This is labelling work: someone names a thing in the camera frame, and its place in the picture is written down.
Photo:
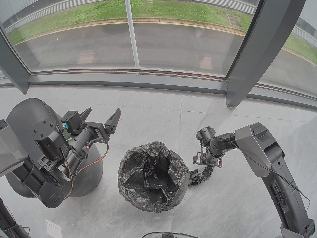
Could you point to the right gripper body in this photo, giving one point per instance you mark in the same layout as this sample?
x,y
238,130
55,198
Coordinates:
x,y
208,160

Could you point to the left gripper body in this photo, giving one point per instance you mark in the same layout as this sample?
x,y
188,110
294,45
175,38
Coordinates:
x,y
84,142

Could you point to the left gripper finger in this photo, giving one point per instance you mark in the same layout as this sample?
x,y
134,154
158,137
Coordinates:
x,y
86,115
112,124

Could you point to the black plastic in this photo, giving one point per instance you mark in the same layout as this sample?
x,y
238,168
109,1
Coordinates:
x,y
198,178

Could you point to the black plastic bag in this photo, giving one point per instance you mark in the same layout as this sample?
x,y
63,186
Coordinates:
x,y
131,162

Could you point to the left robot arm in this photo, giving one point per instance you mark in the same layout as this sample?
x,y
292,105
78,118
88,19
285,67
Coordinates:
x,y
48,137

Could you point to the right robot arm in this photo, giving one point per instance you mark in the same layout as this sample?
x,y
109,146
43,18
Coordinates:
x,y
255,145

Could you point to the dark grey round chair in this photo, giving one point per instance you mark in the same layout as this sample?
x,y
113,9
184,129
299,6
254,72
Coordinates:
x,y
27,110

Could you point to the window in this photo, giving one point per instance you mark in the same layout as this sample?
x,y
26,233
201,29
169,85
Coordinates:
x,y
272,46

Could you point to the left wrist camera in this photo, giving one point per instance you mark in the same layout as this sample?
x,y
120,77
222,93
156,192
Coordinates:
x,y
73,120

